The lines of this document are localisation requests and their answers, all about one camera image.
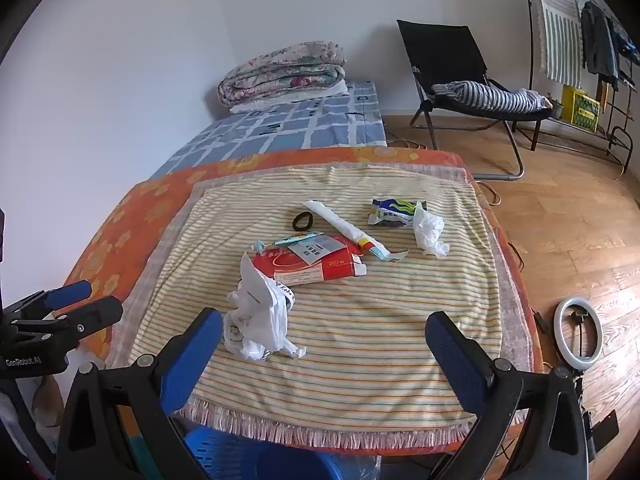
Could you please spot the white folded sheet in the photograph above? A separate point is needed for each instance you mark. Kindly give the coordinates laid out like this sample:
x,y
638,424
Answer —
x,y
260,105

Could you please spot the grey printed card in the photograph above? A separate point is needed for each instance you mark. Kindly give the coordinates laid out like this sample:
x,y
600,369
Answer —
x,y
315,249

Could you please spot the white plastic bag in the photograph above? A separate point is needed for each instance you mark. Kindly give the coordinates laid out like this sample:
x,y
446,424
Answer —
x,y
260,320

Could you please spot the white tissue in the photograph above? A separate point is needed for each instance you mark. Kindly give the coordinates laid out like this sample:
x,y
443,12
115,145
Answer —
x,y
427,232

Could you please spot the black clothes rack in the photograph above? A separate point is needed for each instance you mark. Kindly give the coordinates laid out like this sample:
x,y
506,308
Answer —
x,y
531,50

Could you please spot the striped garment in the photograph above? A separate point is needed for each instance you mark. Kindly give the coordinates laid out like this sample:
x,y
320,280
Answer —
x,y
480,97

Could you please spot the black folding chair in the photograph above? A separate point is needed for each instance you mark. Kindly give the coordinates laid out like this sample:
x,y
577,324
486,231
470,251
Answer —
x,y
440,55

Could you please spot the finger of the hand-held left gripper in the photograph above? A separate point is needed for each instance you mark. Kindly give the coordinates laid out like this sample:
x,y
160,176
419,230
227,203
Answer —
x,y
70,294
90,317

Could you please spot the long white wrapper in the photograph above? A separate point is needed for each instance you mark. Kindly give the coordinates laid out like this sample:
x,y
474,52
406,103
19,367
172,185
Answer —
x,y
335,220

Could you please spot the blue checked bed sheet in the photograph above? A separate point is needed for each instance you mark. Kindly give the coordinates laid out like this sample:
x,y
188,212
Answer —
x,y
280,130

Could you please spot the green striped hanging cloth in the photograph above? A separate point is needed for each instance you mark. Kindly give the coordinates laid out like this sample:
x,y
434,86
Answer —
x,y
557,35

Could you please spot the yellow crate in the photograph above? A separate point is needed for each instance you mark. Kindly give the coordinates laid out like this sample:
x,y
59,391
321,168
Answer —
x,y
580,110

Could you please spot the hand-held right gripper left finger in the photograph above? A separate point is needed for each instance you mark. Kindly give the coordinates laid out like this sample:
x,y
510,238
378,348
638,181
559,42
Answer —
x,y
192,360

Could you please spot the blue green snack packet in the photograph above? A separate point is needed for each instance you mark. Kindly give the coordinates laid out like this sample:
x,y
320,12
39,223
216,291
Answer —
x,y
390,215

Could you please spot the red carton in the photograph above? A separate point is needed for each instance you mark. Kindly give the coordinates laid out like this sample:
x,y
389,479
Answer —
x,y
300,267

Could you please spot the teal wrapper strip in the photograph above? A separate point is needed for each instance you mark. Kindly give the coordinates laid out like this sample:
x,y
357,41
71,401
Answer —
x,y
272,244

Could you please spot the yellow striped cloth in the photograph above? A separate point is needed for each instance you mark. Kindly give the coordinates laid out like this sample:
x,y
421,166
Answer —
x,y
350,335

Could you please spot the blue hanging garment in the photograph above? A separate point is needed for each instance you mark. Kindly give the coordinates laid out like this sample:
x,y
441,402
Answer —
x,y
627,47

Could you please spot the blue plastic basket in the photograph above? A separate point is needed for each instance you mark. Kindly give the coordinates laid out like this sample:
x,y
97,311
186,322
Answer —
x,y
280,465

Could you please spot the black phone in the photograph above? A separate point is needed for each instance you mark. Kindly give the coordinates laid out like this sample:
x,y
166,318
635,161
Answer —
x,y
605,430

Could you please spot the folded floral quilt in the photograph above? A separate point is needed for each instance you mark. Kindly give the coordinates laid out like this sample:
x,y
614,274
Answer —
x,y
285,72

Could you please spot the dark hanging jacket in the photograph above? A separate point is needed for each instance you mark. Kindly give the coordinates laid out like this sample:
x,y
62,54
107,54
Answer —
x,y
597,45

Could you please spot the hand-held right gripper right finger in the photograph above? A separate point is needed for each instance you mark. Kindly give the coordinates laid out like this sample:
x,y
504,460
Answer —
x,y
455,365

